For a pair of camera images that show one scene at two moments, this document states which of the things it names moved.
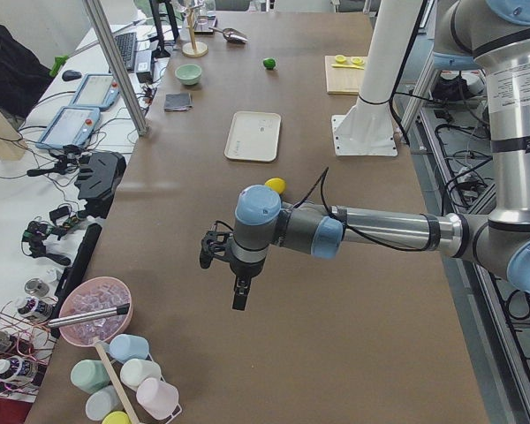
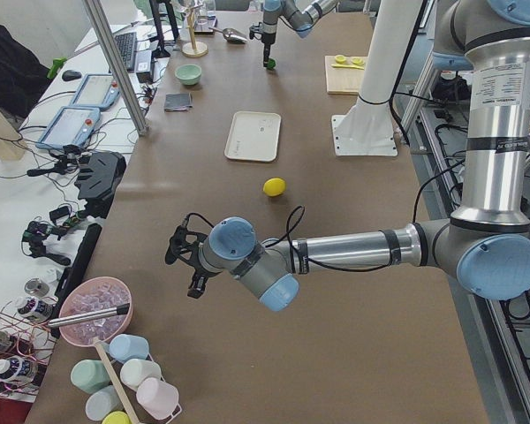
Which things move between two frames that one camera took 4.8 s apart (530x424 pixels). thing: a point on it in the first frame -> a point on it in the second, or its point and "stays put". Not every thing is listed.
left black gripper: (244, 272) -> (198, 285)
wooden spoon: (117, 382) stays put
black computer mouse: (70, 75) stays put
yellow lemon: (277, 184) stays put
